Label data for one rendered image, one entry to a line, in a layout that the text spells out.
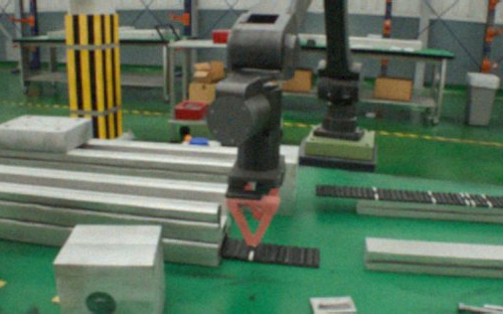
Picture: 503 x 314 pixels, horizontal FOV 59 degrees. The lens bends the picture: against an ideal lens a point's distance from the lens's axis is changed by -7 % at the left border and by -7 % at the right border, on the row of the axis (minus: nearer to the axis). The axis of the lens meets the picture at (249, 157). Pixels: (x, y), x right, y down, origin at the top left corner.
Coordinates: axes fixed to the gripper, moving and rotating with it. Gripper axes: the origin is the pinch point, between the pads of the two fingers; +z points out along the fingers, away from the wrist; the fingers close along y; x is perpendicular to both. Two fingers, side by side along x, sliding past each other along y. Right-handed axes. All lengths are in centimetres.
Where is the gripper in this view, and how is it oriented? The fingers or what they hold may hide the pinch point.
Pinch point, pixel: (256, 226)
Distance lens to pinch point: 66.5
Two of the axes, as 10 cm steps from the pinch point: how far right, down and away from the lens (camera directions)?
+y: -1.5, 3.0, -9.4
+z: -0.2, 9.5, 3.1
